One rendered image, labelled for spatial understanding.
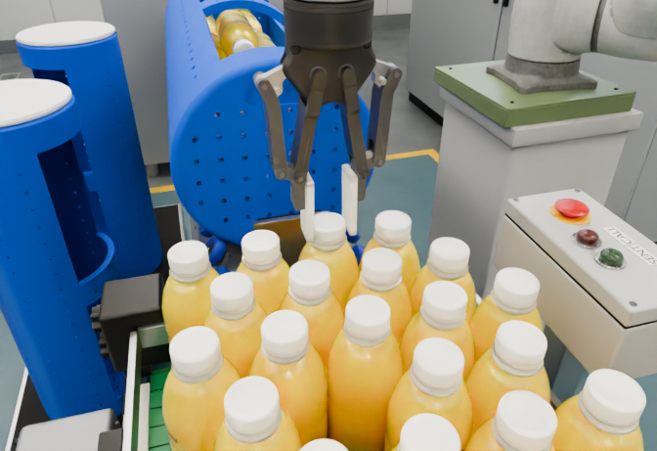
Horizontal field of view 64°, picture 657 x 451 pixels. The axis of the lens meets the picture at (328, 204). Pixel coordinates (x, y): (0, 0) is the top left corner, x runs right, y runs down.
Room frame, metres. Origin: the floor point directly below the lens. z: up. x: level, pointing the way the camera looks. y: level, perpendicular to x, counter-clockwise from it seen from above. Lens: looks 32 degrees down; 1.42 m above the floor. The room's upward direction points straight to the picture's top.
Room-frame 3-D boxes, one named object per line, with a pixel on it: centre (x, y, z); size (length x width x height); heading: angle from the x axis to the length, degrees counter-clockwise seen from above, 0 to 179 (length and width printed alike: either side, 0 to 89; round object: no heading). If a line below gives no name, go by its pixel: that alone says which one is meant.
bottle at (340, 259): (0.46, 0.00, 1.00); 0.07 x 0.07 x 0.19
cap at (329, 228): (0.46, 0.00, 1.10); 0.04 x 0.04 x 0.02
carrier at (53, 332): (1.03, 0.68, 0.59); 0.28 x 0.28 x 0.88
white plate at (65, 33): (1.63, 0.80, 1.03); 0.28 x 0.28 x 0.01
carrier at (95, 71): (1.63, 0.80, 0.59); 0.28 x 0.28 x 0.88
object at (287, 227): (0.57, 0.05, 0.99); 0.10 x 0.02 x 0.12; 105
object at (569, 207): (0.49, -0.27, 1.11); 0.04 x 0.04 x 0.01
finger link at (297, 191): (0.44, 0.04, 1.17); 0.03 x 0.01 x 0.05; 106
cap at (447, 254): (0.42, -0.12, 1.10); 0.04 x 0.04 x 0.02
